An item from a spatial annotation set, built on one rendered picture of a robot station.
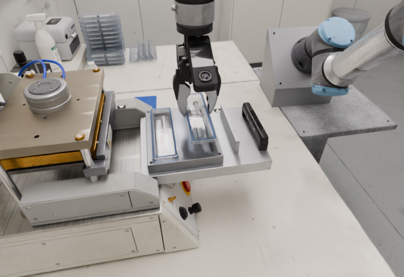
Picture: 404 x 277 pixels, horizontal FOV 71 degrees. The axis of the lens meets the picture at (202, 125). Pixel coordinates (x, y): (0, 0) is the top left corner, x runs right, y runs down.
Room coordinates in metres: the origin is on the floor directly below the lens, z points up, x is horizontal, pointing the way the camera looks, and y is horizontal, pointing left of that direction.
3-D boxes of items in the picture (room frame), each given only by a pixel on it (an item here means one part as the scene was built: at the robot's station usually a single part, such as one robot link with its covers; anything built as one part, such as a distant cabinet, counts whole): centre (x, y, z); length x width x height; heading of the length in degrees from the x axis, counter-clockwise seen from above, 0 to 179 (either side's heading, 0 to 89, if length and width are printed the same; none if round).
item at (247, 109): (0.55, -0.13, 0.99); 0.15 x 0.02 x 0.04; 10
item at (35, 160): (0.48, 0.31, 1.07); 0.22 x 0.17 x 0.10; 10
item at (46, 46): (1.26, 0.72, 0.92); 0.09 x 0.08 x 0.25; 107
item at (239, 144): (0.53, 0.00, 0.97); 0.30 x 0.22 x 0.08; 100
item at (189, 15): (0.55, 0.02, 1.27); 0.08 x 0.08 x 0.05
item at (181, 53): (0.56, 0.02, 1.18); 0.09 x 0.08 x 0.12; 10
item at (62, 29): (1.40, 0.78, 0.88); 0.25 x 0.20 x 0.17; 94
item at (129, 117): (0.63, 0.26, 0.97); 0.26 x 0.05 x 0.07; 100
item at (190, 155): (0.52, 0.05, 0.98); 0.20 x 0.17 x 0.03; 10
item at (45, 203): (0.35, 0.21, 0.97); 0.25 x 0.05 x 0.07; 100
